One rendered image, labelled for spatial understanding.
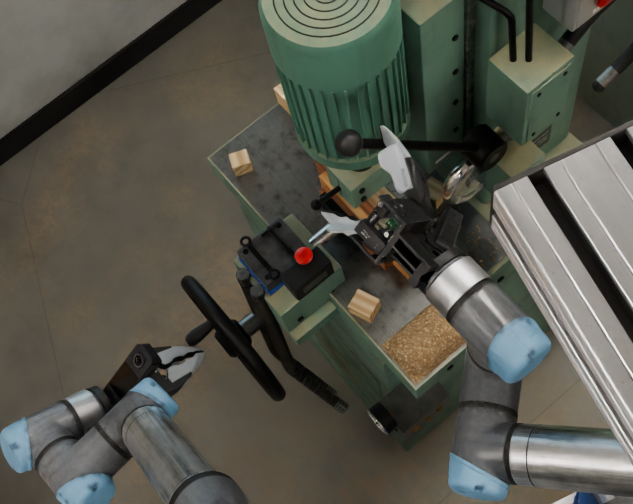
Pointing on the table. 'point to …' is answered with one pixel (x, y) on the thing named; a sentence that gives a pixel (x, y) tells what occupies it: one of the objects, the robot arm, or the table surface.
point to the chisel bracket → (360, 182)
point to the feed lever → (481, 157)
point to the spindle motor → (339, 71)
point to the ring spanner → (260, 258)
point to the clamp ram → (330, 225)
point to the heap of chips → (423, 344)
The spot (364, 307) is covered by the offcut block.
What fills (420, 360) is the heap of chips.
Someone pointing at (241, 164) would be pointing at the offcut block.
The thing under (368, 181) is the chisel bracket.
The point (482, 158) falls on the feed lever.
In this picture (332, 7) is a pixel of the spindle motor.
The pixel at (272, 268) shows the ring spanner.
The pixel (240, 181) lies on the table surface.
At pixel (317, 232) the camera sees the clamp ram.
